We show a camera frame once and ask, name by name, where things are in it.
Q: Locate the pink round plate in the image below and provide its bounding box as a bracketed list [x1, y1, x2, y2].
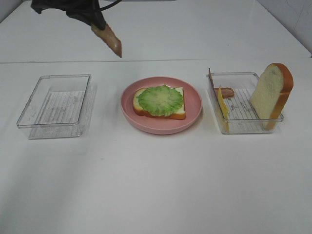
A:
[121, 77, 202, 135]

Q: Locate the green lettuce leaf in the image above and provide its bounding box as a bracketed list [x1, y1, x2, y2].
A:
[133, 85, 185, 117]

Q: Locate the yellow cheese slice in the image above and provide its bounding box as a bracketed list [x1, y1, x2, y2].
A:
[217, 87, 230, 133]

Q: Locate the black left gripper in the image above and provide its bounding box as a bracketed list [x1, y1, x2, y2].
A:
[31, 0, 106, 31]

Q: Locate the bread slice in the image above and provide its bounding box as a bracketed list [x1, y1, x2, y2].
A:
[250, 63, 293, 131]
[133, 88, 186, 120]

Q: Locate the left clear plastic tray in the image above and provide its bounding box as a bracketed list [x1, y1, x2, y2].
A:
[17, 74, 97, 139]

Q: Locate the clear plastic tray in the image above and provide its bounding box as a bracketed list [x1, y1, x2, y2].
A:
[207, 71, 284, 134]
[17, 74, 97, 139]

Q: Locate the bacon strip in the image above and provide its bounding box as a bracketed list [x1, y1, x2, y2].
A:
[208, 68, 235, 98]
[91, 24, 122, 58]

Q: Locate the right clear plastic tray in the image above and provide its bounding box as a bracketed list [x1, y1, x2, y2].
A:
[207, 71, 284, 134]

